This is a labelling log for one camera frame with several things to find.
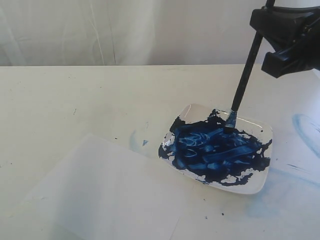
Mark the black paintbrush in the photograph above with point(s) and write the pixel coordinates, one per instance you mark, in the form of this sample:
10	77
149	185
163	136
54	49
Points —
230	123

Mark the white paper sheet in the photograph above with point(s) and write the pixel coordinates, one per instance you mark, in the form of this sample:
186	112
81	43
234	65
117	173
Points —
101	191

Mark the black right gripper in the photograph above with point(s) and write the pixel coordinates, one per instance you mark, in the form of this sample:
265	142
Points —
282	27

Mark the white plate with blue paint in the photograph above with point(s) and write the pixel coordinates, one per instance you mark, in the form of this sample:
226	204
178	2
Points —
197	147

